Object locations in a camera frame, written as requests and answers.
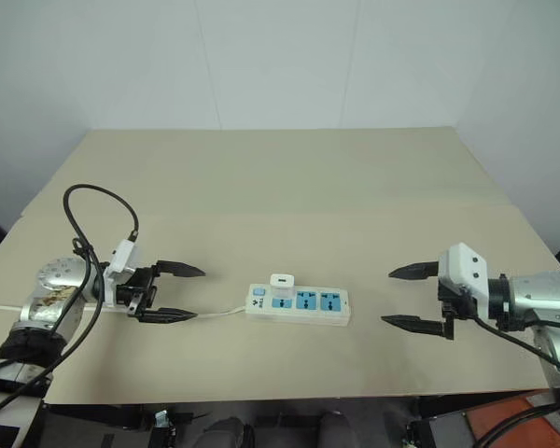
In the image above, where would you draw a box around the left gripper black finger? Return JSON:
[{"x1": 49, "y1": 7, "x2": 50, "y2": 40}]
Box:
[
  {"x1": 139, "y1": 306, "x2": 201, "y2": 326},
  {"x1": 154, "y1": 259, "x2": 207, "y2": 280}
]

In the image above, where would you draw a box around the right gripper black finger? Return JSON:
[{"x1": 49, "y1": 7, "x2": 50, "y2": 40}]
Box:
[
  {"x1": 387, "y1": 259, "x2": 441, "y2": 282},
  {"x1": 381, "y1": 314, "x2": 455, "y2": 342}
]

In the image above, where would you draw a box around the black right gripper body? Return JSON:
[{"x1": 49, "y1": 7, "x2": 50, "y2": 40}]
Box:
[{"x1": 437, "y1": 278, "x2": 478, "y2": 323}]

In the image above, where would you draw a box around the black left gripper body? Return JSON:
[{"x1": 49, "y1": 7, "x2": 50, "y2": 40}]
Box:
[{"x1": 114, "y1": 264, "x2": 161, "y2": 324}]

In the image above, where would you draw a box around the white cube charger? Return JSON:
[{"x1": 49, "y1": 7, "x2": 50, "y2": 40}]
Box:
[{"x1": 268, "y1": 273, "x2": 297, "y2": 301}]

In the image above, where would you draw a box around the white blue-socket power strip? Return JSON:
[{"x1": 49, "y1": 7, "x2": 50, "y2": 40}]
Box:
[{"x1": 245, "y1": 281, "x2": 352, "y2": 329}]

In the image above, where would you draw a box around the black box with white label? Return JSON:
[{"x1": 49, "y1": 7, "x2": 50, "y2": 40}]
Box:
[{"x1": 404, "y1": 403, "x2": 478, "y2": 448}]

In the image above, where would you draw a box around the small black labelled device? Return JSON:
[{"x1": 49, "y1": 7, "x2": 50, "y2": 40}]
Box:
[{"x1": 149, "y1": 408, "x2": 175, "y2": 448}]

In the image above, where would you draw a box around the orange-red box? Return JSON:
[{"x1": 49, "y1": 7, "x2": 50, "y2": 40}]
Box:
[{"x1": 461, "y1": 389, "x2": 560, "y2": 448}]

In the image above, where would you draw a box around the dark rounded shape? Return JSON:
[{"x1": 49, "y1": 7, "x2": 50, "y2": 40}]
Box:
[{"x1": 203, "y1": 414, "x2": 256, "y2": 448}]

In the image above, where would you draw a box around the black and white base box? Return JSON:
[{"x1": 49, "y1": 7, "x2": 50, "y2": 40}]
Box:
[{"x1": 0, "y1": 361, "x2": 46, "y2": 448}]

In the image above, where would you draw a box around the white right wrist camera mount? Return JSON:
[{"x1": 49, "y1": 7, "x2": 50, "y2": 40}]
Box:
[{"x1": 437, "y1": 242, "x2": 490, "y2": 324}]

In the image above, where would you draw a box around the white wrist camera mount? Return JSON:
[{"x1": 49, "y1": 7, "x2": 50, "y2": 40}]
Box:
[
  {"x1": 437, "y1": 242, "x2": 490, "y2": 324},
  {"x1": 103, "y1": 239, "x2": 144, "y2": 310}
]

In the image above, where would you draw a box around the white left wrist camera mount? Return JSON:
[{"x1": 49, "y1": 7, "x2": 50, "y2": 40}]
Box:
[{"x1": 103, "y1": 239, "x2": 144, "y2": 310}]

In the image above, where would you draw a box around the white power strip cord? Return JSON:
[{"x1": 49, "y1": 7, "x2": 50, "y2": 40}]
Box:
[{"x1": 0, "y1": 302, "x2": 249, "y2": 323}]

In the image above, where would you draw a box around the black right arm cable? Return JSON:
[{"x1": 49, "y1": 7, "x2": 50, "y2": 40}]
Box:
[{"x1": 464, "y1": 293, "x2": 560, "y2": 377}]

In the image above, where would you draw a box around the black cable over orange box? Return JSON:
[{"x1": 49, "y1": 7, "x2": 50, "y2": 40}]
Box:
[{"x1": 469, "y1": 390, "x2": 560, "y2": 448}]

